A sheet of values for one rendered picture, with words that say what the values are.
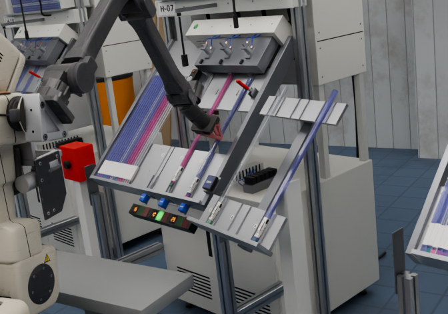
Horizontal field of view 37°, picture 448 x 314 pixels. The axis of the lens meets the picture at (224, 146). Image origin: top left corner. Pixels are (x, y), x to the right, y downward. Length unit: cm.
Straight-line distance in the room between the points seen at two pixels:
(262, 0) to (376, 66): 295
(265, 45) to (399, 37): 293
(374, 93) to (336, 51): 276
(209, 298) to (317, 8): 129
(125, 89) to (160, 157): 358
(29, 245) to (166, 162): 86
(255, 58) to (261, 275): 83
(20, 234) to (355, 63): 159
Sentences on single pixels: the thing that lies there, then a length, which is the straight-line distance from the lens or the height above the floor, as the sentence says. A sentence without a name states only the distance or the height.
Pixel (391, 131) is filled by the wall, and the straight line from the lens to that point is 545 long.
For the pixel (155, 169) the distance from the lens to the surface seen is 251.
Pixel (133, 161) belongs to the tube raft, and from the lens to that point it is 261.
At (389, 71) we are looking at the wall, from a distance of 535.
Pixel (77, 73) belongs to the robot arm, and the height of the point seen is 125.
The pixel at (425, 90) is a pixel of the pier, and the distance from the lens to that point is 505.
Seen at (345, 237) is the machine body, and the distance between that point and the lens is 285.
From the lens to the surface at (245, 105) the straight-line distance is 240.
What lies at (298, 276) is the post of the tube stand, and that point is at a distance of 211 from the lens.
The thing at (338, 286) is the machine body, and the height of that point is 15.
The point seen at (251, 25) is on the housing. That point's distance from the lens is 254.
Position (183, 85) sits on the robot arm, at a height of 112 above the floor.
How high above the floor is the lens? 142
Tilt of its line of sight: 14 degrees down
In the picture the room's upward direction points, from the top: 7 degrees counter-clockwise
